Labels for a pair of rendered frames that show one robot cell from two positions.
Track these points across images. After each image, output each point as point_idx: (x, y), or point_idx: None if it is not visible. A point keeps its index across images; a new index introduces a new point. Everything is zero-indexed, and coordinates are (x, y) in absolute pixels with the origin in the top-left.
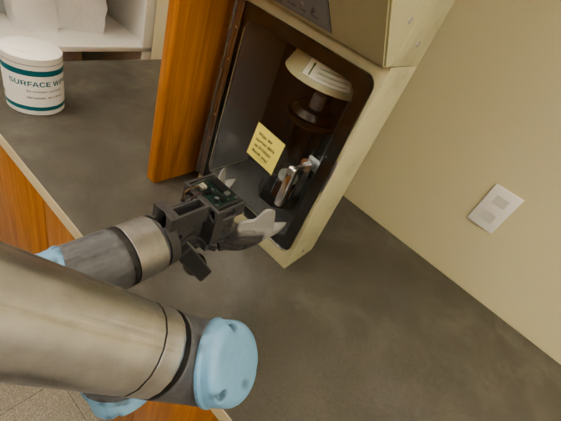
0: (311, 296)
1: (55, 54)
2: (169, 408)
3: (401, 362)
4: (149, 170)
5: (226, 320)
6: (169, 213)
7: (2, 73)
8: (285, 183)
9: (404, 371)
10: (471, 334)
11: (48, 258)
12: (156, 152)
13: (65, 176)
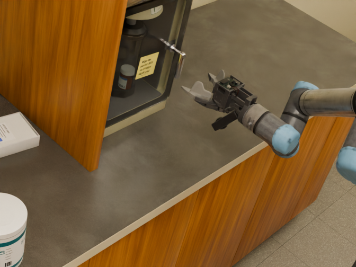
0: (183, 100)
1: (2, 195)
2: (207, 215)
3: (216, 74)
4: (92, 166)
5: (301, 83)
6: (252, 97)
7: (14, 248)
8: (182, 63)
9: None
10: (188, 37)
11: (285, 128)
12: (100, 145)
13: (109, 216)
